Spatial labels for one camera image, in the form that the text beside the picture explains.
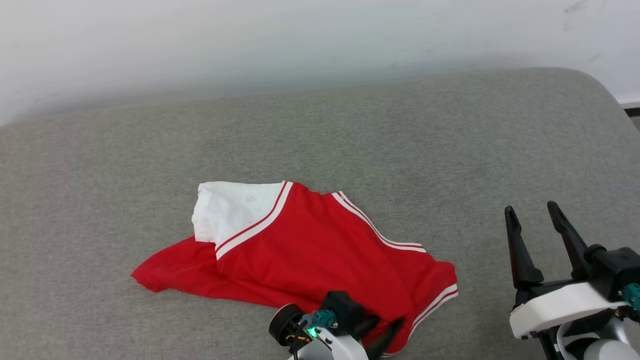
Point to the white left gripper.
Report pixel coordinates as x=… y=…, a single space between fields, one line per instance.
x=340 y=350

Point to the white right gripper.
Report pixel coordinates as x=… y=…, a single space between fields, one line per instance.
x=560 y=305

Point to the red white-trimmed sports garment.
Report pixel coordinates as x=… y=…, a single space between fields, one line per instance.
x=310 y=250

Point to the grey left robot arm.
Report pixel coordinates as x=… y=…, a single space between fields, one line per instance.
x=284 y=325

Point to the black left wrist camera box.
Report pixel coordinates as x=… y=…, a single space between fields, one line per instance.
x=342 y=305

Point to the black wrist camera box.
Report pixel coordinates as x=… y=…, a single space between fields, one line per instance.
x=615 y=265
x=342 y=305

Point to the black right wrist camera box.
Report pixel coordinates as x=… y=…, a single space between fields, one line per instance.
x=615 y=265

